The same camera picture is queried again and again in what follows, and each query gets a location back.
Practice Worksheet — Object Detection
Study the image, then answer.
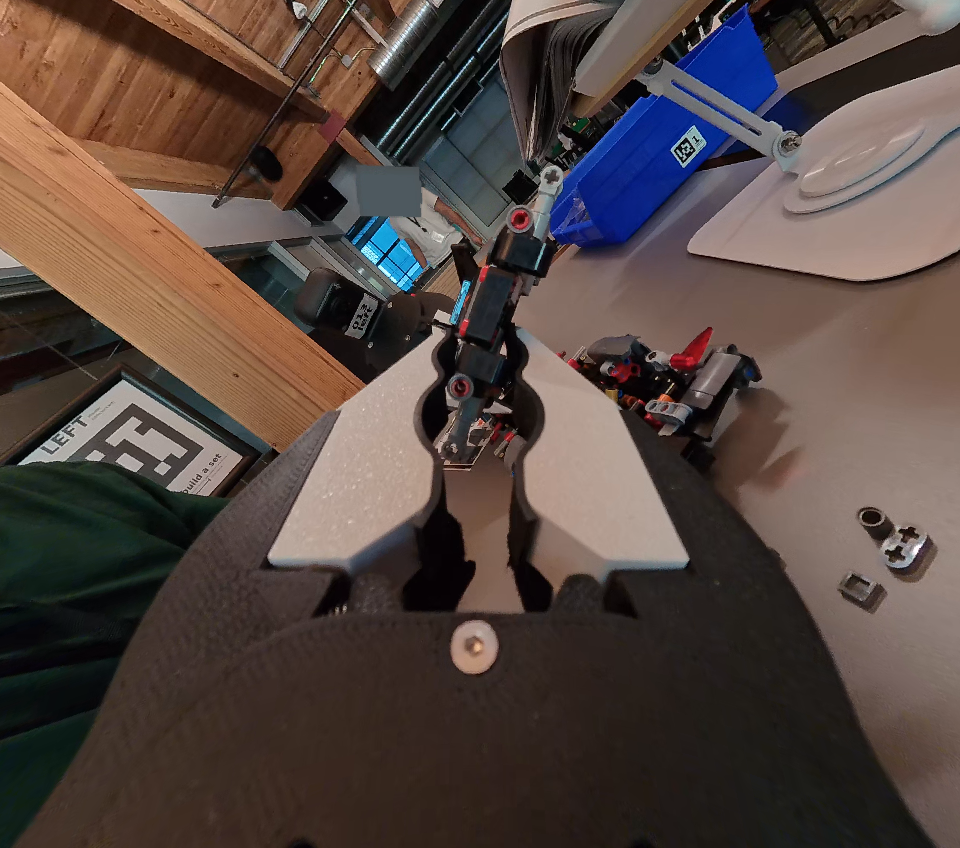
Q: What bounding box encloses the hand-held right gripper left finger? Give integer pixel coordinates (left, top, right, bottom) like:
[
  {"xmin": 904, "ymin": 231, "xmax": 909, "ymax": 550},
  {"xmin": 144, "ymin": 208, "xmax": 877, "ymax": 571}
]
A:
[{"xmin": 267, "ymin": 331, "xmax": 453, "ymax": 572}]

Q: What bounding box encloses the white book stand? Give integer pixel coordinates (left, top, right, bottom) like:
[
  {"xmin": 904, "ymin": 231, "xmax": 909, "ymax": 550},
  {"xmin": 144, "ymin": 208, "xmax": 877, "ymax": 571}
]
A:
[{"xmin": 573, "ymin": 0, "xmax": 960, "ymax": 283}]

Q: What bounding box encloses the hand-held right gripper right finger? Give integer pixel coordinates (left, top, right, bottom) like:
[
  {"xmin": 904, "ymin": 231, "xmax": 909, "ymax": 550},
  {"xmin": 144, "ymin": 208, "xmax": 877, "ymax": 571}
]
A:
[{"xmin": 510, "ymin": 327, "xmax": 690, "ymax": 577}]

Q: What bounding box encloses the person's torso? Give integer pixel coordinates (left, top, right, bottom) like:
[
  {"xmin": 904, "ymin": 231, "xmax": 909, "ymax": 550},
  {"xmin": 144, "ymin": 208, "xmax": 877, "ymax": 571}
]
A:
[{"xmin": 0, "ymin": 462, "xmax": 231, "ymax": 848}]

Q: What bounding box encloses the lego instruction booklet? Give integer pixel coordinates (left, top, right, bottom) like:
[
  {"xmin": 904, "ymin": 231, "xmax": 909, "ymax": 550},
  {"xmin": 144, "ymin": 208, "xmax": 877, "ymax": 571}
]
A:
[{"xmin": 498, "ymin": 0, "xmax": 830, "ymax": 164}]

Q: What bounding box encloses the grey orange lego car model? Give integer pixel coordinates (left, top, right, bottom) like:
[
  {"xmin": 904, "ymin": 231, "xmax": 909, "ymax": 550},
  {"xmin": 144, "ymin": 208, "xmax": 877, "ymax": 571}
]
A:
[{"xmin": 558, "ymin": 325, "xmax": 766, "ymax": 468}]

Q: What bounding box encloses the black lego subassembly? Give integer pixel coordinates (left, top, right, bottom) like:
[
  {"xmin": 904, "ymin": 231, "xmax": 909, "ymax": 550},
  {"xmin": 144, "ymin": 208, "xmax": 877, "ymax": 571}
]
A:
[{"xmin": 433, "ymin": 164, "xmax": 565, "ymax": 470}]

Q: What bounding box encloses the wooden panel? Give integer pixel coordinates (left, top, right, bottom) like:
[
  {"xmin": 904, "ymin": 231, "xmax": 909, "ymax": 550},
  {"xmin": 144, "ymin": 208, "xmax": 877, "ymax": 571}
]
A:
[{"xmin": 0, "ymin": 79, "xmax": 366, "ymax": 452}]

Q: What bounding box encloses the blue bin with tag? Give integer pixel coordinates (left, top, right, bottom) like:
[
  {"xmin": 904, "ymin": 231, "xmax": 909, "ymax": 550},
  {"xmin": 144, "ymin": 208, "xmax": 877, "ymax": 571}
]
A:
[{"xmin": 549, "ymin": 4, "xmax": 781, "ymax": 251}]

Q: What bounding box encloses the small dark lego connector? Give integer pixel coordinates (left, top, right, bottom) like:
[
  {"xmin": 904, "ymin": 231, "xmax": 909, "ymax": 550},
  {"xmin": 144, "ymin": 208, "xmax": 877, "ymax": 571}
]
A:
[
  {"xmin": 838, "ymin": 571, "xmax": 888, "ymax": 614},
  {"xmin": 857, "ymin": 507, "xmax": 931, "ymax": 573}
]

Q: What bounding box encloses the black wall speaker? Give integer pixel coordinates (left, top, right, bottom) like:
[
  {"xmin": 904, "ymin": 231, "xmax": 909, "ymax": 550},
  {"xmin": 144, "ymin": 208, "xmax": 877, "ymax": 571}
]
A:
[{"xmin": 300, "ymin": 177, "xmax": 351, "ymax": 224}]

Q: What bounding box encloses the framed marker poster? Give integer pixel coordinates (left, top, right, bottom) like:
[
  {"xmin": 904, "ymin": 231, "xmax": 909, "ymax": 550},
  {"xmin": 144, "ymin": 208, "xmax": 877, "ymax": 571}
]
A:
[{"xmin": 15, "ymin": 368, "xmax": 261, "ymax": 498}]

